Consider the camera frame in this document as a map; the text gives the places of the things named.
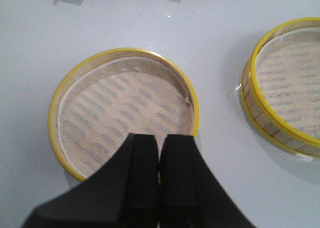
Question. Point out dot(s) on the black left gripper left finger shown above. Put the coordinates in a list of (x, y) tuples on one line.
[(123, 193)]

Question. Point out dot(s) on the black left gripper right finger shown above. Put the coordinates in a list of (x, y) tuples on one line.
[(190, 195)]

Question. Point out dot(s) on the bamboo steamer tier yellow rims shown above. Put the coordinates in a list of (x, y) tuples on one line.
[(112, 94)]

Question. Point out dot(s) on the bamboo steamer tier base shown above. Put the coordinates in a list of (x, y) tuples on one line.
[(280, 86)]

